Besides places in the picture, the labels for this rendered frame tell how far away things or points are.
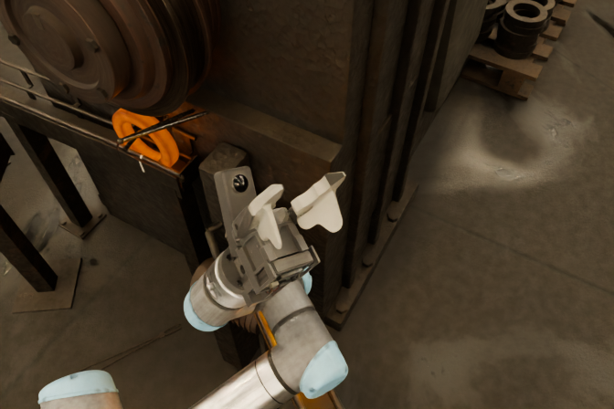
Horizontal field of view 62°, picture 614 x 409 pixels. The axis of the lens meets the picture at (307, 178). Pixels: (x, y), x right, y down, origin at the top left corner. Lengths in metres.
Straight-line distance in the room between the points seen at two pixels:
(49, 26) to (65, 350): 1.22
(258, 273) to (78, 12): 0.53
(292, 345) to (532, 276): 1.41
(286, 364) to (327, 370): 0.06
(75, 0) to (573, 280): 1.81
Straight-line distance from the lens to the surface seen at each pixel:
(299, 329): 0.77
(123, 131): 1.36
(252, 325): 1.29
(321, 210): 0.61
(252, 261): 0.63
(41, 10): 1.02
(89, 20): 0.94
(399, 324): 1.85
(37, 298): 2.08
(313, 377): 0.76
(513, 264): 2.07
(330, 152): 1.08
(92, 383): 0.98
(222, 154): 1.19
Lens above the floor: 1.68
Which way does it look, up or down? 51 degrees down
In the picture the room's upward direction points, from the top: straight up
